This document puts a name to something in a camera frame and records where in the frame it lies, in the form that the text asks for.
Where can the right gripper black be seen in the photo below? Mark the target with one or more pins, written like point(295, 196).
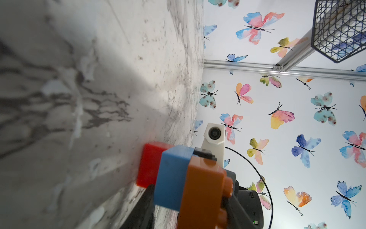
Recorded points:
point(244, 210)

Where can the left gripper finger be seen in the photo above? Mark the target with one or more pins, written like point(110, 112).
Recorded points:
point(142, 215)

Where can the red lego brick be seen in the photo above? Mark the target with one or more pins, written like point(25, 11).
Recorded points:
point(150, 163)

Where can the orange lego brick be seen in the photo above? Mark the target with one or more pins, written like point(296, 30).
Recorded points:
point(206, 185)

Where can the blue lego brick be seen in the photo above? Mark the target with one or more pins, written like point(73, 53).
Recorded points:
point(171, 177)

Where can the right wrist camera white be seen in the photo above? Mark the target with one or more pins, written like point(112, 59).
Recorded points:
point(214, 141)

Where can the black wire basket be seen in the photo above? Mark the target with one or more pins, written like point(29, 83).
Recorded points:
point(339, 29)

